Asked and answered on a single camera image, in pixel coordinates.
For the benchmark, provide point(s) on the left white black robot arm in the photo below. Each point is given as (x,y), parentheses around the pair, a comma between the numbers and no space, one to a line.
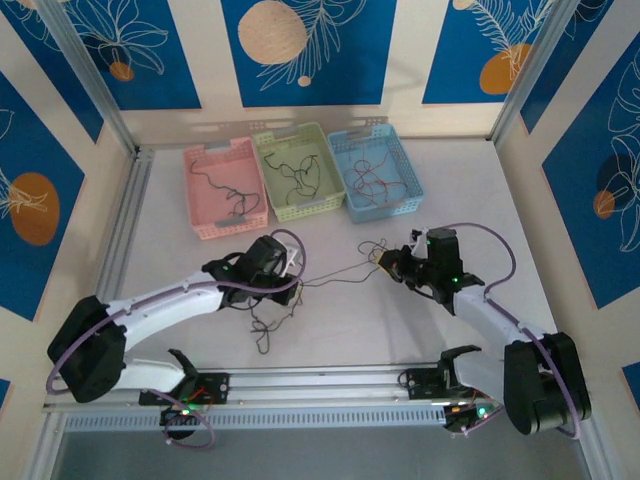
(165,305)

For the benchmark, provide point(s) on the pink perforated plastic basket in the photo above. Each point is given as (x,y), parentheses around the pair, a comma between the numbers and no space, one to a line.
(215,210)

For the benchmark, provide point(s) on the blue perforated plastic basket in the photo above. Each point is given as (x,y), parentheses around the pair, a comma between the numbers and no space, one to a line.
(400,165)

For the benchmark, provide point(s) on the green perforated plastic basket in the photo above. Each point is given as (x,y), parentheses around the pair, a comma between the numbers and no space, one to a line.
(280,145)

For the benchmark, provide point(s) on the perforated grey metal strip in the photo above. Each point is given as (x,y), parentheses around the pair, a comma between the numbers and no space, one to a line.
(220,126)

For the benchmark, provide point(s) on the wide aluminium frame rail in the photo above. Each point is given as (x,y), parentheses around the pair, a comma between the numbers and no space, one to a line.
(325,382)

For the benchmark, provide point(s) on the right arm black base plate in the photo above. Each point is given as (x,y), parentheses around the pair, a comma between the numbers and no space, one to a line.
(417,385)

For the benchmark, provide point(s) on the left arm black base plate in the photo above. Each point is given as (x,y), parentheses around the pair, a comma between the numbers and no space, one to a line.
(217,387)

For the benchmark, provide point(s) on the blue floral wall panel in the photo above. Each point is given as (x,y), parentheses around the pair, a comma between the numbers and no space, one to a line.
(450,50)
(575,225)
(30,280)
(52,65)
(350,60)
(565,50)
(165,60)

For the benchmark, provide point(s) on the aluminium table side rail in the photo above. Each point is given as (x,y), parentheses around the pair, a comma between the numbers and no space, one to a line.
(127,210)

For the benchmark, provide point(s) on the aluminium frame post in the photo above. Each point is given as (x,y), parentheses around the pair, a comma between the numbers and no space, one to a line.
(597,460)
(85,65)
(45,450)
(530,65)

